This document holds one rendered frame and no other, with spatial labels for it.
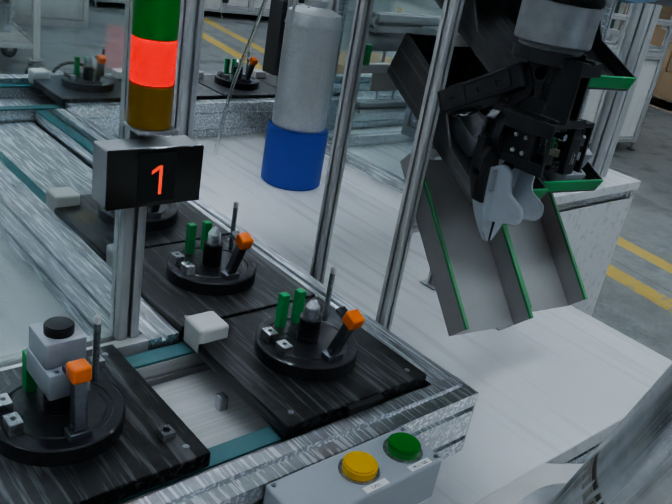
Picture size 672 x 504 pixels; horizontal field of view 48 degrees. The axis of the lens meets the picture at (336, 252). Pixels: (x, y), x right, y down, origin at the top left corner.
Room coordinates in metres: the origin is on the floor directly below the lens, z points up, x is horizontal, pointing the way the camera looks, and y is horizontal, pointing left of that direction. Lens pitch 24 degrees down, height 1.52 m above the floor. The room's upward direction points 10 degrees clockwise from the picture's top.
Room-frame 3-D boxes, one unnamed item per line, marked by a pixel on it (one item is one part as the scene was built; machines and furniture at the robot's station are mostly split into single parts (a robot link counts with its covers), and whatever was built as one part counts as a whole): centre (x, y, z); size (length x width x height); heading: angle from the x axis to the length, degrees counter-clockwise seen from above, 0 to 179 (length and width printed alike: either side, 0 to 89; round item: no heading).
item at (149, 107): (0.84, 0.24, 1.28); 0.05 x 0.05 x 0.05
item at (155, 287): (1.06, 0.19, 1.01); 0.24 x 0.24 x 0.13; 44
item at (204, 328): (0.89, 0.02, 1.01); 0.24 x 0.24 x 0.13; 44
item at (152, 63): (0.84, 0.24, 1.33); 0.05 x 0.05 x 0.05
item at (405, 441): (0.73, -0.12, 0.96); 0.04 x 0.04 x 0.02
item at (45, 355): (0.66, 0.27, 1.06); 0.08 x 0.04 x 0.07; 44
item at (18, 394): (0.65, 0.26, 0.98); 0.14 x 0.14 x 0.02
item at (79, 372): (0.62, 0.23, 1.04); 0.04 x 0.02 x 0.08; 44
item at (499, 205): (0.75, -0.16, 1.27); 0.06 x 0.03 x 0.09; 44
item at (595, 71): (0.76, -0.18, 1.37); 0.09 x 0.08 x 0.12; 44
